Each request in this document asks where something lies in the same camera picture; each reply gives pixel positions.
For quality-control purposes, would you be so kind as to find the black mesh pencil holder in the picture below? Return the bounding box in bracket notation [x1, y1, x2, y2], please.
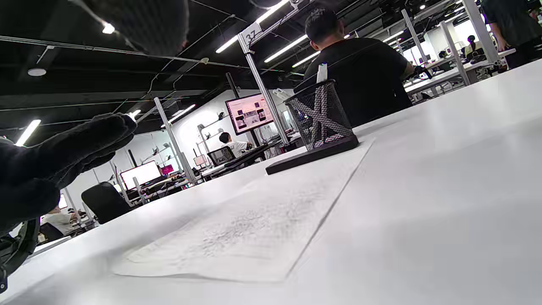
[284, 79, 355, 152]

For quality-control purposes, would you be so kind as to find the aluminium frame post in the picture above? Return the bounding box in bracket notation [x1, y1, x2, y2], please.
[440, 20, 471, 86]
[462, 0, 501, 64]
[152, 97, 199, 183]
[401, 8, 429, 65]
[236, 22, 292, 145]

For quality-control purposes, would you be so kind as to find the person's right hand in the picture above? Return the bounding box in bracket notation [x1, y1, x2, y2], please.
[0, 0, 189, 233]

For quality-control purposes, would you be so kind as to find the white screen monitor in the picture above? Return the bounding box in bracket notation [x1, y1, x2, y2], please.
[120, 160, 163, 191]

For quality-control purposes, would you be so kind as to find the black rectangular block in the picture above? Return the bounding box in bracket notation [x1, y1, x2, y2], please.
[265, 135, 360, 176]

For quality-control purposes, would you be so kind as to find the white desk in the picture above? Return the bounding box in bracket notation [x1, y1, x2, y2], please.
[403, 48, 517, 97]

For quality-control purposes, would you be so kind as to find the dark laptop screen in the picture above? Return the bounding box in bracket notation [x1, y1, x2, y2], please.
[206, 146, 237, 167]

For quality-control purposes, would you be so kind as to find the lined paper sheet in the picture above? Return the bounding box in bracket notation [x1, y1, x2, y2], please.
[111, 136, 376, 283]

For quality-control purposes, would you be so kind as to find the pink screen monitor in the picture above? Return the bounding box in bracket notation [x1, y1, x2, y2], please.
[225, 93, 276, 136]

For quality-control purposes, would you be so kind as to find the black and white hand controller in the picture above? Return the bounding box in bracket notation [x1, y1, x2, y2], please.
[0, 217, 41, 294]

